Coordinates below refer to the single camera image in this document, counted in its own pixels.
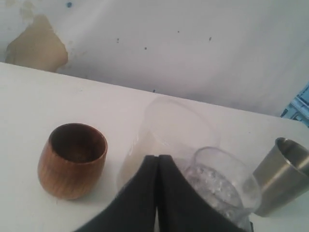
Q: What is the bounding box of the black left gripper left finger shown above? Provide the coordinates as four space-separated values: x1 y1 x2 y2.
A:
77 155 158 232

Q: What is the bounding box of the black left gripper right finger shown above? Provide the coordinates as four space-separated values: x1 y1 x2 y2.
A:
157 155 241 232

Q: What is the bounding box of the clear plastic shaker lid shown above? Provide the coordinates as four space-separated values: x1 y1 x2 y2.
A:
175 146 262 232

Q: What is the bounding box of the brown wooden cup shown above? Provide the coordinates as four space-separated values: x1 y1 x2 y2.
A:
37 123 108 200

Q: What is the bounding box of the stainless steel cup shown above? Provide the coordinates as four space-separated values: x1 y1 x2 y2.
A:
253 137 309 217

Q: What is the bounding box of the translucent plastic container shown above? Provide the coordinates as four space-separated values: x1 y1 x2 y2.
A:
116 97 221 189

